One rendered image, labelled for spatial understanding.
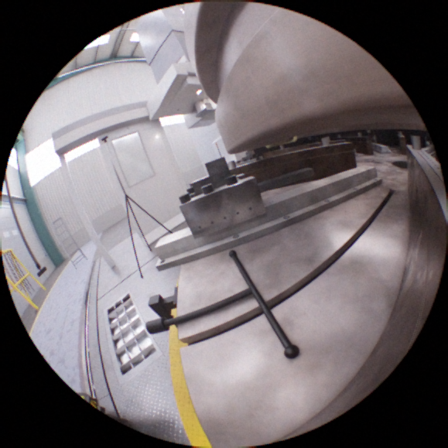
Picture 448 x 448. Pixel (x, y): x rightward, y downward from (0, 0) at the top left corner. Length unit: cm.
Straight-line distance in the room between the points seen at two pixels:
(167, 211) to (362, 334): 310
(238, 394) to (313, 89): 73
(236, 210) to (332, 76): 74
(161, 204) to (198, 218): 224
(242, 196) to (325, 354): 78
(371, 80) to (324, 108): 11
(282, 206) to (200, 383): 100
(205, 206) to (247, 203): 23
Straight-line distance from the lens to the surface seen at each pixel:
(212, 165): 91
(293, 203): 105
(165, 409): 101
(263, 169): 183
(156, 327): 72
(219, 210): 83
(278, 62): 40
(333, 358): 52
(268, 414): 51
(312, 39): 36
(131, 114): 332
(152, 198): 300
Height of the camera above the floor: 81
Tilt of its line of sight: 22 degrees down
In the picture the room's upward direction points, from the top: 22 degrees counter-clockwise
